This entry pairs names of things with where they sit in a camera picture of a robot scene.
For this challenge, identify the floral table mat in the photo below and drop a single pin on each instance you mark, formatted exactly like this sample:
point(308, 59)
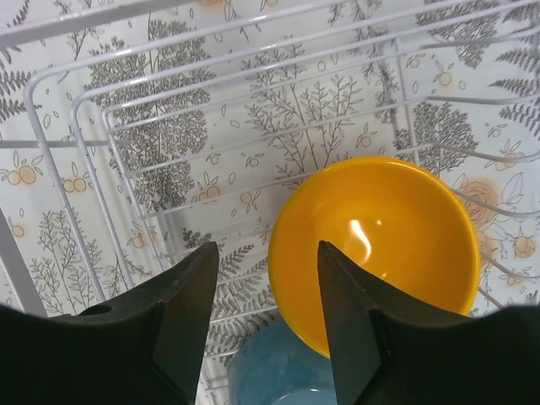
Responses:
point(295, 105)

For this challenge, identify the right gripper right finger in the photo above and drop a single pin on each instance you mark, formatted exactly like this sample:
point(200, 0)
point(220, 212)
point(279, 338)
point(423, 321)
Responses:
point(387, 347)

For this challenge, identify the yellow bowl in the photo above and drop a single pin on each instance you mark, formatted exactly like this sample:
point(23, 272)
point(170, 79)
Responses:
point(394, 219)

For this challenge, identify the dark blue bowl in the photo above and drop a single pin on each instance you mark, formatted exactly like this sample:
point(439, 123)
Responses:
point(275, 367)

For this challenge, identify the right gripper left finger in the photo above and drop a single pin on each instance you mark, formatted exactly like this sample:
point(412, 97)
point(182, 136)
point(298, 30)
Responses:
point(144, 346)

